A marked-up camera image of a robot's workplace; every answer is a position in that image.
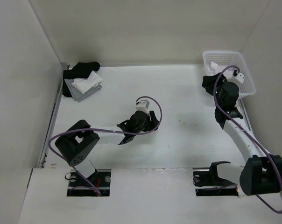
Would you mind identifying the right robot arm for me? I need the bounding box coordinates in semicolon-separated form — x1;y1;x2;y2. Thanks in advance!
214;75;281;196

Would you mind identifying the white plastic basket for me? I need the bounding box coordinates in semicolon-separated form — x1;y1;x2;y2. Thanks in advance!
202;50;256;98

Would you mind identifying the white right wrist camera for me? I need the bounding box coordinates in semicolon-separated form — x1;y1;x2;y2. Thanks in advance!
228;73;245;85

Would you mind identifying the metal rail left edge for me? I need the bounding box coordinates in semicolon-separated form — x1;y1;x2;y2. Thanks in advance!
35;62;70;168

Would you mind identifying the white folded tank top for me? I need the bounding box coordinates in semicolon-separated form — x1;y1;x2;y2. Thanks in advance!
71;71;103;94

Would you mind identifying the metal rail edge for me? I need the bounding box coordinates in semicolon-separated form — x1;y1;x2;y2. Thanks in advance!
35;62;70;168
238;99;254;134

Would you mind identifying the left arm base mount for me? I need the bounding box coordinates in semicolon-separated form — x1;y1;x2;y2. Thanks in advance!
64;170;112;197

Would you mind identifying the metal rail right edge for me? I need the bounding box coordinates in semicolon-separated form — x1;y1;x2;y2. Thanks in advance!
238;99;254;134

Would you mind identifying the white tank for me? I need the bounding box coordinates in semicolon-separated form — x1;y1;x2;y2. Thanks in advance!
208;62;234;78
71;71;103;94

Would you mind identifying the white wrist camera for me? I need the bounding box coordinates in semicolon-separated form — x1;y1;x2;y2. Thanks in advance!
228;73;245;85
135;99;150;114

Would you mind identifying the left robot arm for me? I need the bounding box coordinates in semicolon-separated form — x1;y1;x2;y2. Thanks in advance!
55;111;160;186

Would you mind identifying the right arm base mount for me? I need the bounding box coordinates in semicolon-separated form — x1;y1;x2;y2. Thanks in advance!
193;170;239;196

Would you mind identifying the grey folded tank top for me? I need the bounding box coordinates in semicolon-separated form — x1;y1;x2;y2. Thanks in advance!
64;79;102;102

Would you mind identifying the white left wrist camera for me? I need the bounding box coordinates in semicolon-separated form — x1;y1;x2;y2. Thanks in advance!
135;99;150;114

